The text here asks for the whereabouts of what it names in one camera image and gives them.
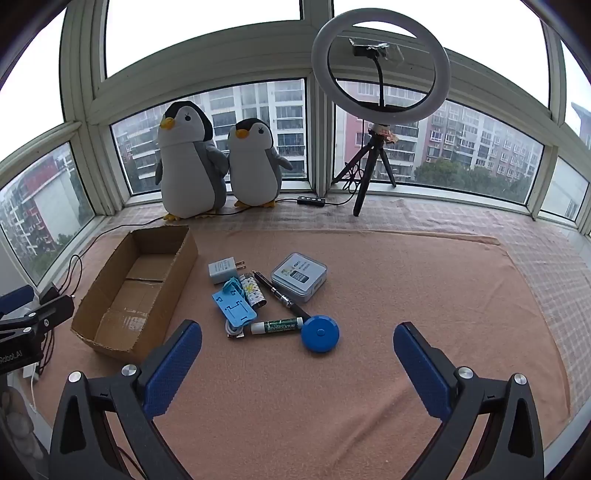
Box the brown cardboard box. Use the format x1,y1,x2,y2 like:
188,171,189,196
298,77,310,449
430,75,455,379
70,224,199,365

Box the grey case with clear lid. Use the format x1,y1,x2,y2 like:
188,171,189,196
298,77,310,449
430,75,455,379
270,252,328,304

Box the checked pale mat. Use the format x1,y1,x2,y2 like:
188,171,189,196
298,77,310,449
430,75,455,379
92,191,591,402

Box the black ring light cable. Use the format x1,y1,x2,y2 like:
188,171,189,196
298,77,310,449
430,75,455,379
92,164,365,241

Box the white ring light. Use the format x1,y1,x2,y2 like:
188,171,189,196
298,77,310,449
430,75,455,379
311,8,451,126

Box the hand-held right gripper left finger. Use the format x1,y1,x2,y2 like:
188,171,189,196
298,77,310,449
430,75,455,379
48,319,204,480

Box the green lip balm stick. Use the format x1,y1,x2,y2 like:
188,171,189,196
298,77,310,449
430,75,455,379
250,318,304,335

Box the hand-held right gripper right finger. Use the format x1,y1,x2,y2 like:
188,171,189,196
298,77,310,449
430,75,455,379
392,322,550,480

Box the large penguin plush toy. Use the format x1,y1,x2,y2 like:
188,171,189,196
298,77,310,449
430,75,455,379
154,100,230,221

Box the white plug adapter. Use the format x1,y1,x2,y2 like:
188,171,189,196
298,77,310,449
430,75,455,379
208,259,246,285

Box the black gooseneck phone holder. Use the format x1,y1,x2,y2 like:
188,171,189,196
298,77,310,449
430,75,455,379
348,38,404,109

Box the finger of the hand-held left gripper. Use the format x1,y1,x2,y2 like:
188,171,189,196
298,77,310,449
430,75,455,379
0,294,75,343
0,285,37,319

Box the small penguin plush toy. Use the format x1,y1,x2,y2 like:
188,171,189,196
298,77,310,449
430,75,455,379
227,117,294,209

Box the black pen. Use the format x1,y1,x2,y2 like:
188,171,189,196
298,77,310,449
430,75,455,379
252,269,311,319

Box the blue round tape measure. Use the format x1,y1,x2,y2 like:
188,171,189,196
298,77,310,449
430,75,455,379
301,315,340,354

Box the patterned small cylinder roll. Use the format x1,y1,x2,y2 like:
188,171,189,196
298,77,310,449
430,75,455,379
239,273,269,308

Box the blue phone stand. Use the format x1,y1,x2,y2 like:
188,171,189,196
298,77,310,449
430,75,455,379
211,286,252,328

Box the white cable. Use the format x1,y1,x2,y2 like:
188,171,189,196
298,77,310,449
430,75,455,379
225,318,252,340

